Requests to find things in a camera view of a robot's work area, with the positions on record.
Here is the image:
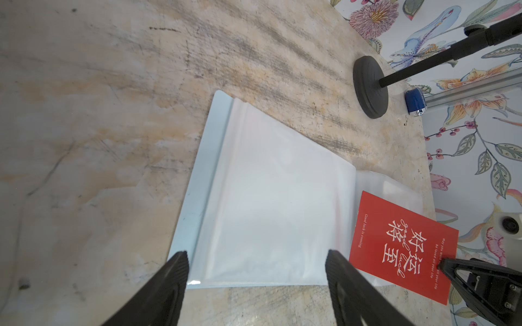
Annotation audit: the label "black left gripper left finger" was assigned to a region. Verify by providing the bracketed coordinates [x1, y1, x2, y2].
[104, 251, 189, 325]

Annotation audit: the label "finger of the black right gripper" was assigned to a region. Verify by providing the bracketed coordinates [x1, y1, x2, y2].
[439, 258, 521, 325]

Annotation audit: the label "aluminium corner post right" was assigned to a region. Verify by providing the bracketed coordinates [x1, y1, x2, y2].
[425, 68, 521, 108]

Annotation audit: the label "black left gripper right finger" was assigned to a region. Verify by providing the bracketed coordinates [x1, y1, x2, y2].
[325, 250, 412, 325]

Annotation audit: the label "red card pink characters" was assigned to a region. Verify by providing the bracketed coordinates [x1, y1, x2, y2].
[349, 192, 459, 305]

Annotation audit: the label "small blue cylinder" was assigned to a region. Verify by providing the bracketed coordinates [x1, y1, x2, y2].
[405, 88, 427, 117]

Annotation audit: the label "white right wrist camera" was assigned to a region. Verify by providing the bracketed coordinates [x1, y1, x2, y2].
[493, 212, 521, 272]

